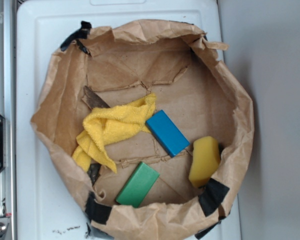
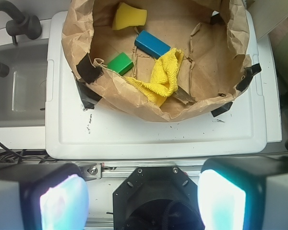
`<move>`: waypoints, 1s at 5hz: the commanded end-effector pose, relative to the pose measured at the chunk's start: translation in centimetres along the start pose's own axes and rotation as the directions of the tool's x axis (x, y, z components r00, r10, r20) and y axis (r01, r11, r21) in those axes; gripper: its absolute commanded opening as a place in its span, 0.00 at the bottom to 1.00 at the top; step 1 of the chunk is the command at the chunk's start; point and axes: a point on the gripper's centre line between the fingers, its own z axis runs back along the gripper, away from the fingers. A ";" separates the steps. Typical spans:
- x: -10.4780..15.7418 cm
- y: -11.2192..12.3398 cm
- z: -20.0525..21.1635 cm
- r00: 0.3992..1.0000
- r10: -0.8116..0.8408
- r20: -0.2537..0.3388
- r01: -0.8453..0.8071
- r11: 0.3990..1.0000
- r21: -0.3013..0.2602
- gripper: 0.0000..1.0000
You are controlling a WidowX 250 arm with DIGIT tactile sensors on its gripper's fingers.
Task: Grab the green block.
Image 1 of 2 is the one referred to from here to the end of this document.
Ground white plastic bin lid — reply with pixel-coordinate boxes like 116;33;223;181
14;0;242;240

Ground black tape strip lower left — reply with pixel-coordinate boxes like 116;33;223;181
84;191;112;225

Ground green rectangular block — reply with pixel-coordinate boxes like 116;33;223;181
115;162;160;208

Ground black tape strip upper left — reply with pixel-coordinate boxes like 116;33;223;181
60;21;92;55

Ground aluminium frame rail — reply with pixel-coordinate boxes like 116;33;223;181
0;0;17;240

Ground blue rectangular block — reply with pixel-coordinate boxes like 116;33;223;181
145;110;190;158

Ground black tape strip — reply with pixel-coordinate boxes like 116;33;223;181
84;191;112;225
60;21;92;55
198;178;230;217

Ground yellow sponge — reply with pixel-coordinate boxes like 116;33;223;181
188;136;221;188

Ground yellow terry cloth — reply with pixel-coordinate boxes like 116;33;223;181
72;93;157;173

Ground black tape strip lower right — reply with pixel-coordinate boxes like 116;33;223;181
198;178;230;217

